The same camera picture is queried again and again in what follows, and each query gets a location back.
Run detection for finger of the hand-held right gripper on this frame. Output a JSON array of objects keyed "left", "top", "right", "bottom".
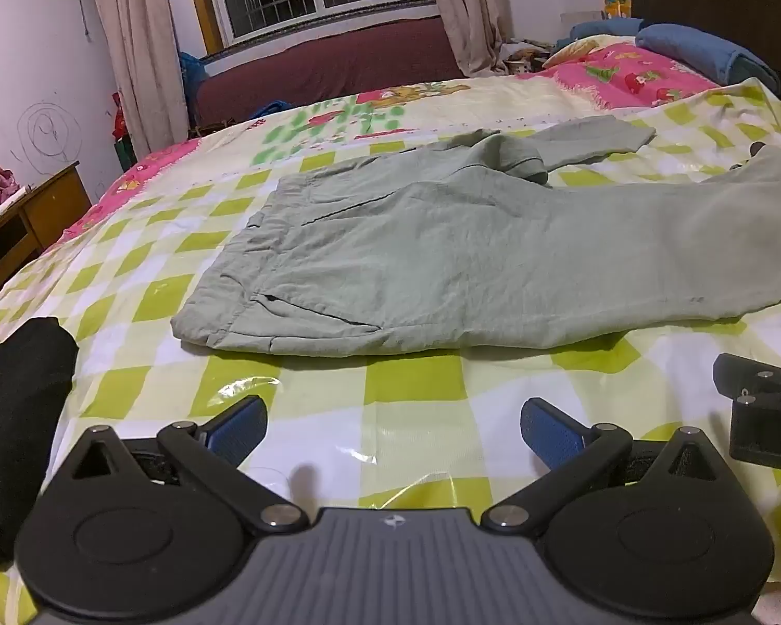
[{"left": 714, "top": 352, "right": 781, "bottom": 406}]

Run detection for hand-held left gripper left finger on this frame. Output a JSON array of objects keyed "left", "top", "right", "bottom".
[{"left": 55, "top": 396, "right": 310, "bottom": 532}]

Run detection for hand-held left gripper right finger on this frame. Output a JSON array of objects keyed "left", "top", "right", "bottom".
[{"left": 480, "top": 397, "right": 733, "bottom": 533}]

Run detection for pale green pants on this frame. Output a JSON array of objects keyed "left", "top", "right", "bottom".
[{"left": 171, "top": 115, "right": 781, "bottom": 358}]

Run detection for green checkered bed sheet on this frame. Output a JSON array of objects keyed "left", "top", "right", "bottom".
[{"left": 0, "top": 78, "right": 781, "bottom": 625}]

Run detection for black folded cloth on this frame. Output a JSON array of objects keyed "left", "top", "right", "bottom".
[{"left": 0, "top": 316, "right": 80, "bottom": 572}]

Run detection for wooden desk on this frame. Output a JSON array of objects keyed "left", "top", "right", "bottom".
[{"left": 0, "top": 161, "right": 92, "bottom": 294}]

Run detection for pink printed quilt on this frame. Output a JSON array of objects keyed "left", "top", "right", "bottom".
[{"left": 517, "top": 32, "right": 720, "bottom": 108}]

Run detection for blue folded blanket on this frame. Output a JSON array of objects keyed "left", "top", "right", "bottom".
[{"left": 569, "top": 17, "right": 781, "bottom": 93}]

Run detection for blue bag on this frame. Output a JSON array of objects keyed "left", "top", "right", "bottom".
[{"left": 179, "top": 52, "right": 209, "bottom": 100}]

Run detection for maroon sofa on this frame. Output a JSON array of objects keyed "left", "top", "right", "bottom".
[{"left": 192, "top": 15, "right": 464, "bottom": 131}]

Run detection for beige curtain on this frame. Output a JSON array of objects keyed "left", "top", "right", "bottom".
[
  {"left": 420, "top": 0, "right": 515, "bottom": 78},
  {"left": 81, "top": 0, "right": 190, "bottom": 157}
]

